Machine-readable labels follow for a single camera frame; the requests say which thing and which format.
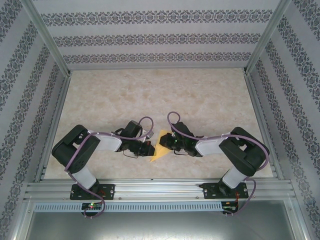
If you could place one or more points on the yellow square paper sheet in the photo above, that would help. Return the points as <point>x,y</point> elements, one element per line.
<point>160,152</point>

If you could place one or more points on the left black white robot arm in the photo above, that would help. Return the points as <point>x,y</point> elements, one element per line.
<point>72,150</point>

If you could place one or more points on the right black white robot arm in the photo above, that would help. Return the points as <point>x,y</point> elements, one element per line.
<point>245,155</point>

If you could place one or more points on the grey metal sheet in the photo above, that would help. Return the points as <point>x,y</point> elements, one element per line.
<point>160,226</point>

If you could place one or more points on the left green circuit board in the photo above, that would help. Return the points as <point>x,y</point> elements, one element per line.
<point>92,206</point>

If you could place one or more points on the green circuit board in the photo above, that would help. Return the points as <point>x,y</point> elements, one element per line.
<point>92,206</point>
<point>230,208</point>

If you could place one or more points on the right green circuit board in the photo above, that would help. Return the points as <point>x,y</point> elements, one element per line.
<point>230,208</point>

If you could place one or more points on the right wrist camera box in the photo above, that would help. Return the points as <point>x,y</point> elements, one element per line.
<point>173,133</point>

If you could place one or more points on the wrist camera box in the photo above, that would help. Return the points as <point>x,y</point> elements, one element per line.
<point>173,133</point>
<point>150,134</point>

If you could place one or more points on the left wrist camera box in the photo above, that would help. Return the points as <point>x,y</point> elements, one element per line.
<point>150,134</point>

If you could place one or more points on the aluminium mounting rail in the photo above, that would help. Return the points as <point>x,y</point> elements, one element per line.
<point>155,187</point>

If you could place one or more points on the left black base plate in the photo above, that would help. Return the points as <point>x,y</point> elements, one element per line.
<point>110,191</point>

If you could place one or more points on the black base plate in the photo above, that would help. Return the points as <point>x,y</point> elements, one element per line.
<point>110,191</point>
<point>212,191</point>

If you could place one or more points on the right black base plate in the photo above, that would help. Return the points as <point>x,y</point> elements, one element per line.
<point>212,191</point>

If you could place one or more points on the aluminium side rail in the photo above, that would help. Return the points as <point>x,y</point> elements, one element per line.
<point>58,105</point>
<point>260,112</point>

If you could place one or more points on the aluminium frame post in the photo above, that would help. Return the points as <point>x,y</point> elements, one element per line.
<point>47,40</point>
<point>267,37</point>

